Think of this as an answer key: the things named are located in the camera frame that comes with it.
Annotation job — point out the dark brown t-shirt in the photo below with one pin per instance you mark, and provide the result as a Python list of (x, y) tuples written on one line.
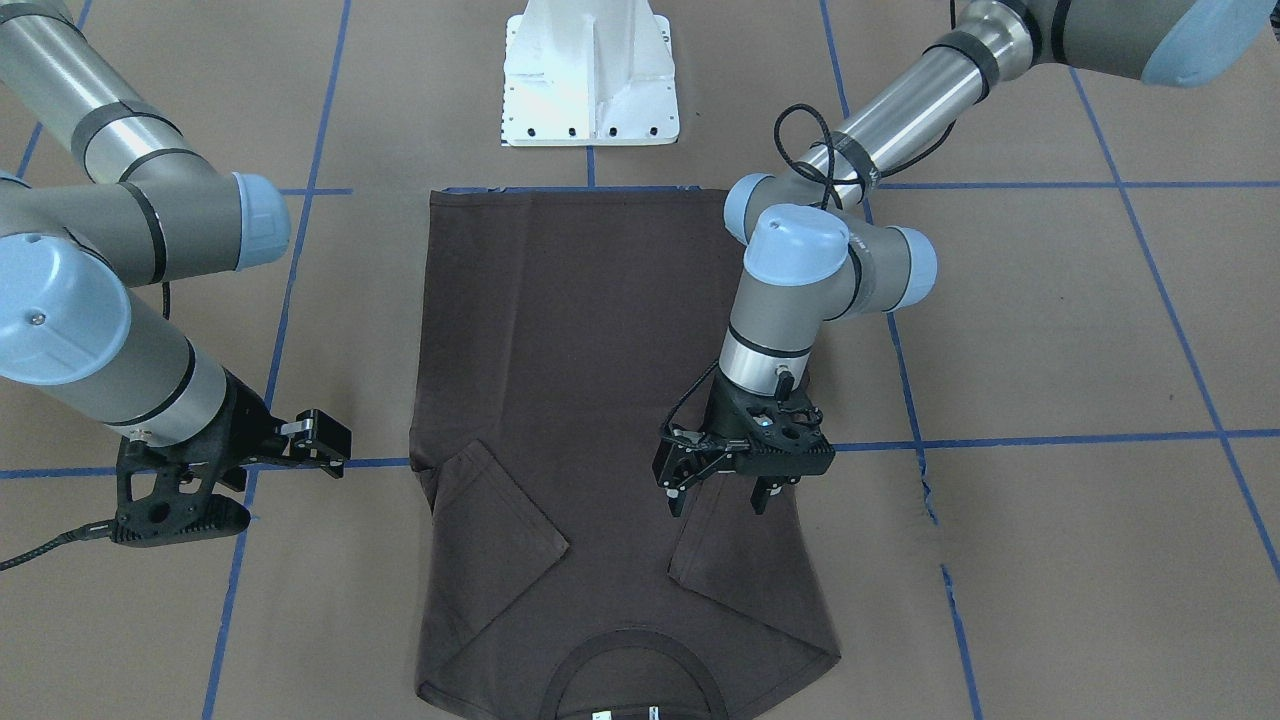
[(558, 328)]

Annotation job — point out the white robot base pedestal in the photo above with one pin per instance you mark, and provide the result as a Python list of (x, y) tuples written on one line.
[(589, 73)]

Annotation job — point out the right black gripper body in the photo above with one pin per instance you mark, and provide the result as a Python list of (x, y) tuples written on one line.
[(243, 418)]

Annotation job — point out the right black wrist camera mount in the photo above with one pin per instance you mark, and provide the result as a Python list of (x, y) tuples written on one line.
[(163, 497)]

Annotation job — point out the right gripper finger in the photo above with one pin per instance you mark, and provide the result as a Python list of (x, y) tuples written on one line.
[(317, 440)]

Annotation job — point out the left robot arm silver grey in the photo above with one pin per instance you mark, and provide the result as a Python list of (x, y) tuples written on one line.
[(810, 255)]

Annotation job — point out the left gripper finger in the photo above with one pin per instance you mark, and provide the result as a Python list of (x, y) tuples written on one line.
[(768, 486), (684, 459)]

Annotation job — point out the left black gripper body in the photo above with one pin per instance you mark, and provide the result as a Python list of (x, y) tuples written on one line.
[(716, 412)]

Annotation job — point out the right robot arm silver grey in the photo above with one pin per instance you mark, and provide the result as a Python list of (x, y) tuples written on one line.
[(154, 210)]

